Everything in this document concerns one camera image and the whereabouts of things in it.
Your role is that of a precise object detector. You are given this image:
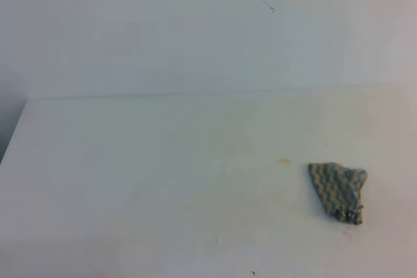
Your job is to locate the blue striped cleaning rag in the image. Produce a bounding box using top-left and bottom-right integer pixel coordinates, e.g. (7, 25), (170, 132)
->
(308, 162), (367, 225)

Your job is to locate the small orange stain residue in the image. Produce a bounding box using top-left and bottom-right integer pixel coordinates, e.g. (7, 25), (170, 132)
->
(276, 158), (292, 165)

